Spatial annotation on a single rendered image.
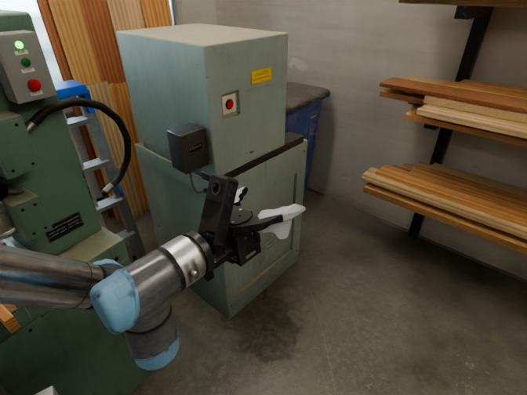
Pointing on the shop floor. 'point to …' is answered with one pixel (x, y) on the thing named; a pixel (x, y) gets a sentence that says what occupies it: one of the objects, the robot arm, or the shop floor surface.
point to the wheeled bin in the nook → (304, 115)
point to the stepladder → (67, 88)
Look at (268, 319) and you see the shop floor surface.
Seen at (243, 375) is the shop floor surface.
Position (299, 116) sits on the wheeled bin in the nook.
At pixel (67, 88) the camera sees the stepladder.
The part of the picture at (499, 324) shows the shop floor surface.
